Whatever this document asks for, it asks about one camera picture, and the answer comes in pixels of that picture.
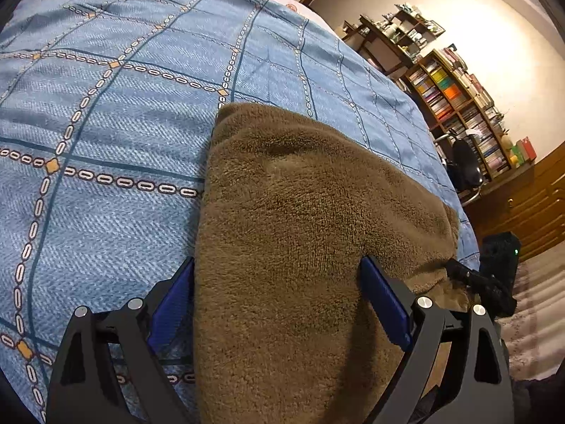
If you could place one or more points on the red and green books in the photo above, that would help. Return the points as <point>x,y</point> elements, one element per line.
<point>523,150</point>

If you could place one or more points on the blue checked bed blanket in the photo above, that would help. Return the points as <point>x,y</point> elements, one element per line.
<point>110,141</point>

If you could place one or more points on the wooden dresser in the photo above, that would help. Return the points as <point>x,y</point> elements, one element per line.
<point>529,203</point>

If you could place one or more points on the black office chair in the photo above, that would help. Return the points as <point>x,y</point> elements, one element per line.
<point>465,168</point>

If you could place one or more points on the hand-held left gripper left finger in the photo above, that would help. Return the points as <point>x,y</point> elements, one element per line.
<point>174,300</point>

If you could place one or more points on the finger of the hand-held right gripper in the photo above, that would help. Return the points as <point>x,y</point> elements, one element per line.
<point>476,280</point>

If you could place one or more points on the dark small shelf unit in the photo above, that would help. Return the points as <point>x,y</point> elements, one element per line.
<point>388,39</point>

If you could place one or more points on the wooden bookshelf with books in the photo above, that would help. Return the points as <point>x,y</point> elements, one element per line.
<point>459,106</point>

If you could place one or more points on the brown fleece towel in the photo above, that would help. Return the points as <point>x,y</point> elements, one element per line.
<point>309,212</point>

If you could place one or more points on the pale patterned rug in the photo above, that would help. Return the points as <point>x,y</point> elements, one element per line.
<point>538,318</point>

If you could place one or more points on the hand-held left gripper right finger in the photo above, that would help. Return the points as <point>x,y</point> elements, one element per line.
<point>384,304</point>

